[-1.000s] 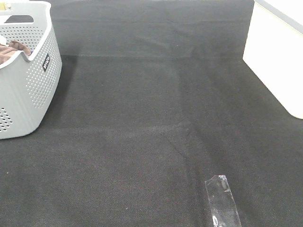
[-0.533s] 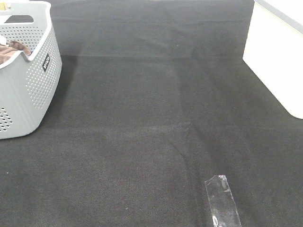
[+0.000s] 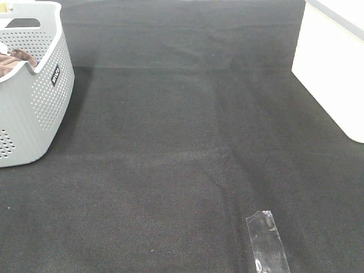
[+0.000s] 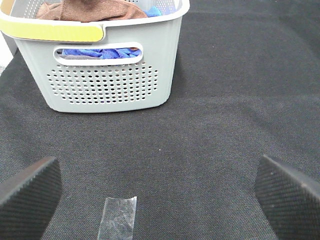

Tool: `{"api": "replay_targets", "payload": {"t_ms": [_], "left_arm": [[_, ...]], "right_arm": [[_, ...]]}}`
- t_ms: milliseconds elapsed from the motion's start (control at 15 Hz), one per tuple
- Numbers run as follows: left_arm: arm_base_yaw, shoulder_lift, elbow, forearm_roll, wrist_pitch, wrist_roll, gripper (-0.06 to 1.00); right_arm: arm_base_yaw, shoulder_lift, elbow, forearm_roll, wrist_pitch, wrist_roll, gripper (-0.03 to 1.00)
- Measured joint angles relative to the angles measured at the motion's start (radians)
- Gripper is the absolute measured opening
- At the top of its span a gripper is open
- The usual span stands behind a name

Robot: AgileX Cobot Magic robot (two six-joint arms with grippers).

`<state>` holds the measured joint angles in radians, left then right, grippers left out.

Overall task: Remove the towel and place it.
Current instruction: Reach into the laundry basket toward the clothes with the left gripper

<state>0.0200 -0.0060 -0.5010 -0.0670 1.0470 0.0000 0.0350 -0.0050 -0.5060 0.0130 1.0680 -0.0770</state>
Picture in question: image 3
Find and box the black table cloth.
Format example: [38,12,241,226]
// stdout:
[1,1,363,272]

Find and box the clear adhesive tape strip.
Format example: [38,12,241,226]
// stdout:
[246,210,290,273]

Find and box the grey perforated laundry basket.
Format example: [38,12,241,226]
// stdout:
[1,1,75,168]

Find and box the brown microfibre towel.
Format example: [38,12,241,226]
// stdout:
[1,49,38,77]

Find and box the white plastic storage box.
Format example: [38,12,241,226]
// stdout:
[292,1,363,143]

